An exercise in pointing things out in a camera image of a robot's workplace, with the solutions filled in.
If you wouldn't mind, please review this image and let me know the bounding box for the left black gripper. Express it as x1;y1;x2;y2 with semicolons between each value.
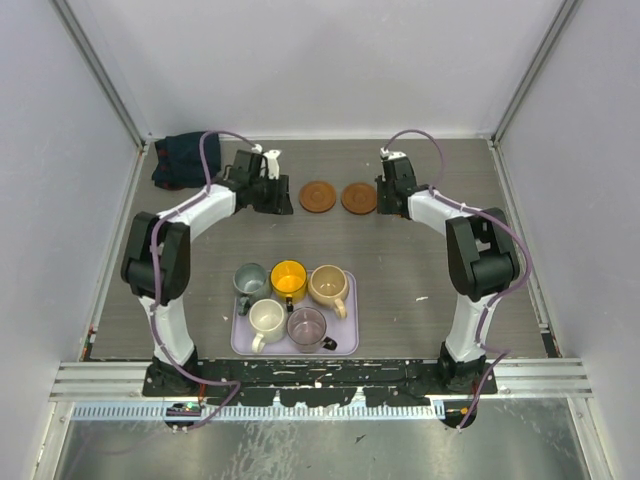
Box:
248;173;292;215

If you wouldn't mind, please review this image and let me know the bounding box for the brown wooden coaster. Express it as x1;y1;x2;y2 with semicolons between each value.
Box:
298;180;337;214
341;182;377;215

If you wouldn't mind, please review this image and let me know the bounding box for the beige ceramic mug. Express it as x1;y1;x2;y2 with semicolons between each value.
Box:
308;265;350;319

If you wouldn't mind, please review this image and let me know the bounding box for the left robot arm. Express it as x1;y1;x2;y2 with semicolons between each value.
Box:
121;145;293;396

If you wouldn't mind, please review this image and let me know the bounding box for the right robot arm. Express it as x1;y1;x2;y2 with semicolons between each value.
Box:
376;151;520;394

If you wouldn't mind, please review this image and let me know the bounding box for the dark folded cloth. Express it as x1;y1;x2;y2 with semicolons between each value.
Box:
152;132;206;190

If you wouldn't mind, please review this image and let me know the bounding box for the grey ceramic mug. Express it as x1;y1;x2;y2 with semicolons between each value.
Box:
233;263;272;316

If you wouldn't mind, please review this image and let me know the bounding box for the yellow glass mug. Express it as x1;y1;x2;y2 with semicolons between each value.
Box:
270;260;308;312

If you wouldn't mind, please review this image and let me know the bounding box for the white ceramic mug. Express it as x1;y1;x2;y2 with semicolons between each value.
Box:
248;299;287;353

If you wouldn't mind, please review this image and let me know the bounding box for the lavender plastic tray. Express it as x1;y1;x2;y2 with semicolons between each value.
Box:
230;271;359;357

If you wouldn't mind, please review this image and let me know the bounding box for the clear purple glass mug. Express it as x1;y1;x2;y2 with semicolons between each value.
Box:
286;307;337;354

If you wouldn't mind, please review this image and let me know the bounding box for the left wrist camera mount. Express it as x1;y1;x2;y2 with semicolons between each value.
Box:
251;144;282;180

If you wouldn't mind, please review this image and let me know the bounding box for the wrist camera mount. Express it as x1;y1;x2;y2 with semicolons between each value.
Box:
251;144;282;180
380;148;406;161

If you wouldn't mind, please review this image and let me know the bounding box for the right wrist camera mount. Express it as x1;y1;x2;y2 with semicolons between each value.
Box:
380;148;406;161

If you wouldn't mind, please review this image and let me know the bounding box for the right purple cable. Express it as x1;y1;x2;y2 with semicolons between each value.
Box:
380;129;531;435

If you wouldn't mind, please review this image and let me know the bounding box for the purple cable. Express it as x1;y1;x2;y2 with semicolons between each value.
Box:
147;130;262;435
380;129;531;435

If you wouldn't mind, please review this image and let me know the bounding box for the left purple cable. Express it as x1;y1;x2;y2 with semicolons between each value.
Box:
147;130;262;435

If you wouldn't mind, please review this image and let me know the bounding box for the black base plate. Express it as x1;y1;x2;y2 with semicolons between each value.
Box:
142;359;481;408

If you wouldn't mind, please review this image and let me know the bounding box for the aluminium front rail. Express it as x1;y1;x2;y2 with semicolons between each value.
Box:
50;358;592;405

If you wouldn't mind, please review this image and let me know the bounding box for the left aluminium frame post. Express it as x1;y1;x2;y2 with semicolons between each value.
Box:
49;0;151;149

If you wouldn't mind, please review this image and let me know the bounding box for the aluminium frame post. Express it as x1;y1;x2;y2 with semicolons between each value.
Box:
490;0;583;148
49;0;151;149

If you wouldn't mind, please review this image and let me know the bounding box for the right aluminium frame post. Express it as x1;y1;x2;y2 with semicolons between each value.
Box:
490;0;583;148

